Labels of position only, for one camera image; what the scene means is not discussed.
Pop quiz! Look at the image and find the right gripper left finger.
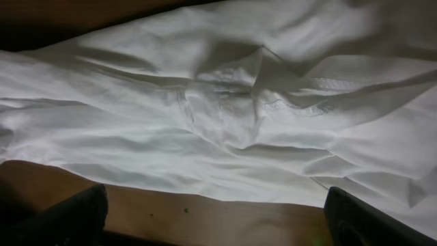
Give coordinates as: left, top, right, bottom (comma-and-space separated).
1, 184, 109, 246

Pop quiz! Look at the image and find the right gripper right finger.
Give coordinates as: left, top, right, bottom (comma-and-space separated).
324, 187, 436, 246

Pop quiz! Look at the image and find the white t-shirt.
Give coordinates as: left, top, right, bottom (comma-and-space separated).
1, 0, 436, 237

